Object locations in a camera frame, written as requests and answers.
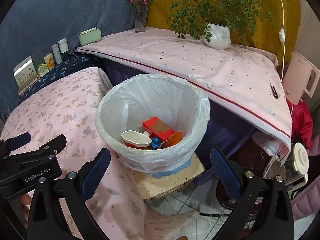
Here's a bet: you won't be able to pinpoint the orange plastic bag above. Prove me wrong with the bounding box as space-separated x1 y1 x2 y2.
159 131 182 149

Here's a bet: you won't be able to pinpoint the squashed red paper cup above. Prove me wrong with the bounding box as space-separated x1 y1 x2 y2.
120 131 152 150

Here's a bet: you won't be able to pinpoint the blue wrapper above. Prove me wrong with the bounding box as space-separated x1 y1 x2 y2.
150 137 162 150

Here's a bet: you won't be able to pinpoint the red card envelope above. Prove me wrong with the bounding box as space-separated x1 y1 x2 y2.
142 116 175 141

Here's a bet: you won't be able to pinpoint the white lined trash bin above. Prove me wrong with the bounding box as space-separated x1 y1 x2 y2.
95 74 210 174

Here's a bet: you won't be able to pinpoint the person's left hand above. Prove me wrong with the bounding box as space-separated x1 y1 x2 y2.
20 194 31 228

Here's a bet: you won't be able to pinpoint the pink bunny print tablecloth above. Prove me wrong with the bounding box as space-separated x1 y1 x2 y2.
1 67 199 239

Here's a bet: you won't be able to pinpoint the white booklet display box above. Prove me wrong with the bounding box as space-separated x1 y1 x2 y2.
14 56 38 95

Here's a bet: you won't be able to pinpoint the green yellow snack packet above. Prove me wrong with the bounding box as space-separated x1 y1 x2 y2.
37 63 49 77

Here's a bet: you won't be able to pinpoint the cardboard box under bin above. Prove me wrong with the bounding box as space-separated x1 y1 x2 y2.
127 153 204 202

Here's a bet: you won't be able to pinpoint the orange floral tin can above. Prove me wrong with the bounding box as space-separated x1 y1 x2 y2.
43 53 55 70

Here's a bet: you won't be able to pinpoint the navy floral cloth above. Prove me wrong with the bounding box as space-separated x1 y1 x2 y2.
18 53 97 103

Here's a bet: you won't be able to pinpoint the tall white bottle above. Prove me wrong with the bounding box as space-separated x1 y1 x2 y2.
52 43 62 65

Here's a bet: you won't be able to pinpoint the pink dotted shelf cloth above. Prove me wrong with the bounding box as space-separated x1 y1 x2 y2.
77 27 292 154

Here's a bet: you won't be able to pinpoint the white cylindrical jar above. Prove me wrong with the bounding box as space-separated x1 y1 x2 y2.
58 38 69 54

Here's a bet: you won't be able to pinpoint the white electric kettle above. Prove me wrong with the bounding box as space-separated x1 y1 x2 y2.
282 51 319 105

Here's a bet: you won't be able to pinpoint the mint green tissue box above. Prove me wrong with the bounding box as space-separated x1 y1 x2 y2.
78 27 102 46

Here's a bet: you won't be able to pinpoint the blue velvet backdrop cloth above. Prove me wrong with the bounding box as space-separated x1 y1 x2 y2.
1 0 135 121

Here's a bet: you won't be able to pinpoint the green plant white pot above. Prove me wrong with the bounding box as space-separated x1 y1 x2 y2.
151 0 273 45

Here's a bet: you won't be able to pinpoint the glass vase pink flowers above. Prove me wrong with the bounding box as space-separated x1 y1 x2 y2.
127 0 149 33

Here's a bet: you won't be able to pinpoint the white cable with switch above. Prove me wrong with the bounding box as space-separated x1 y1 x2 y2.
274 0 287 83

